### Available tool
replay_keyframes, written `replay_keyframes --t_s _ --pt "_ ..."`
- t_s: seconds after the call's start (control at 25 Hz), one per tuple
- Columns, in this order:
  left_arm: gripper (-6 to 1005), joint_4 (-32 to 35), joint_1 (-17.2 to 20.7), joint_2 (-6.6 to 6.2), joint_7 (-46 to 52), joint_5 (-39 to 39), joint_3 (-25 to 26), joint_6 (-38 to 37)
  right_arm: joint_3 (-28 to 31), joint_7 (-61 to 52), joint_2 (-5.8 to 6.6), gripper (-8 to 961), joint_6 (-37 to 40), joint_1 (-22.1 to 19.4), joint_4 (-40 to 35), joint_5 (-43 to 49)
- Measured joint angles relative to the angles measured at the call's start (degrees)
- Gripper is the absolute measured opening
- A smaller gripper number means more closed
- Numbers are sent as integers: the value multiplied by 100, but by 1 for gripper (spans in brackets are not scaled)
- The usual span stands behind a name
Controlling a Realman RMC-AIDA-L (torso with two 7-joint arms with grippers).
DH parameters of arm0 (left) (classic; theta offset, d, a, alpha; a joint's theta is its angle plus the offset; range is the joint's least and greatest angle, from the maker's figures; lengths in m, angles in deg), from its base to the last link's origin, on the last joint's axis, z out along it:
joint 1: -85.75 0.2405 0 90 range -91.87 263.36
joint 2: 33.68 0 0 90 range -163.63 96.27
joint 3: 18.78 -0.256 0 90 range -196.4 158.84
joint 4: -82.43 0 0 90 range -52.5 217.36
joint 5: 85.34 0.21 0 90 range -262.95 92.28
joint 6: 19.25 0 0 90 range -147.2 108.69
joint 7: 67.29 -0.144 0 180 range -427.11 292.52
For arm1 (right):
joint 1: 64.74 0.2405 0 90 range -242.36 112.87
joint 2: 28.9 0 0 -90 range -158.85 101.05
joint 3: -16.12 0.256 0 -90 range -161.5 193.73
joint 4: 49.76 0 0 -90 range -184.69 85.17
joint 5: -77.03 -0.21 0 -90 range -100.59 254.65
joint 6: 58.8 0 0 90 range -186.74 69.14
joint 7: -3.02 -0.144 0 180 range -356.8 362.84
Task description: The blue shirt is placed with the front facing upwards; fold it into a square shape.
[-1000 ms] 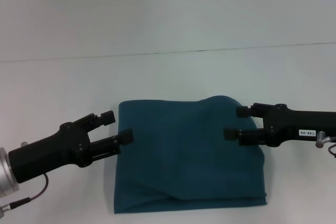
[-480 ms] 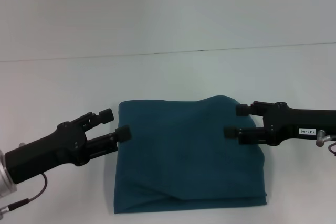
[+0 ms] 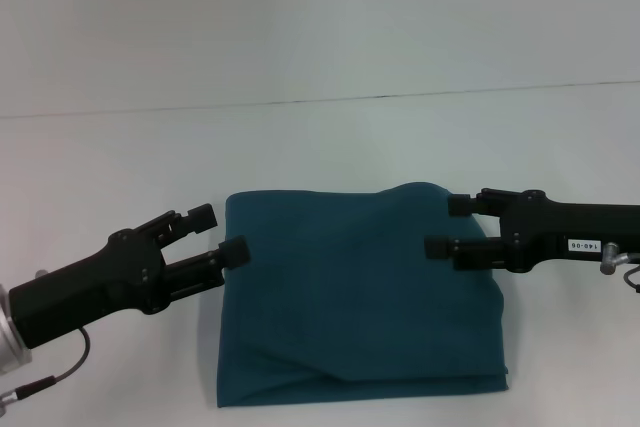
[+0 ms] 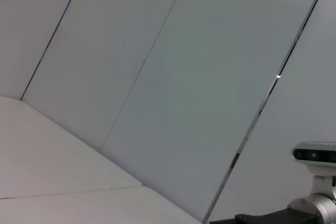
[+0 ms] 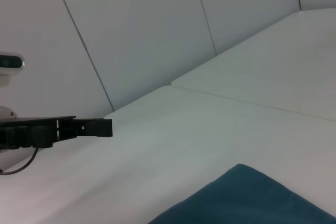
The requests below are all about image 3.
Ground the teal blue printed t-shirt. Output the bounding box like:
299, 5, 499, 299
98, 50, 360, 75
214, 180, 512, 409

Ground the left arm dark cable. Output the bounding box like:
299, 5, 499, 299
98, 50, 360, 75
0, 327, 92, 404

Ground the right arm dark cable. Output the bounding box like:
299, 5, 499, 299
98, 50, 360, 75
598, 242, 640, 294

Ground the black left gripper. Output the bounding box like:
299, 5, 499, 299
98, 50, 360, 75
8, 203, 252, 351

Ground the arm dark cable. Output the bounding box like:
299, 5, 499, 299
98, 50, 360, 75
598, 242, 640, 294
0, 327, 92, 404

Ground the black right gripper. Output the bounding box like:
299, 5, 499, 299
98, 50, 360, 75
423, 187, 640, 276

